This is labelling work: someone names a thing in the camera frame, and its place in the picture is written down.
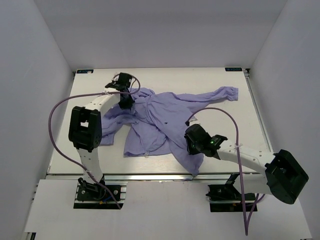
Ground lavender zip-up hooded jacket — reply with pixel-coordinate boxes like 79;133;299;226
100;86;239;176

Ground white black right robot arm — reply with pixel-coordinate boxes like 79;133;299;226
184;124;309;205

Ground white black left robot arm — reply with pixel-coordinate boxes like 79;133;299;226
68;83;134;200

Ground blue label sticker left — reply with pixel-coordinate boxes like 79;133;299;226
76;69;94;74

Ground blue label sticker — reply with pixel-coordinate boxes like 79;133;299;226
224;67;243;72
76;69;94;74

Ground blue label sticker right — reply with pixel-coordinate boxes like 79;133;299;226
224;67;243;72

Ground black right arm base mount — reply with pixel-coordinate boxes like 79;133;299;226
205;173;243;213

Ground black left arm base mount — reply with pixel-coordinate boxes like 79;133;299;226
73;177;126;210

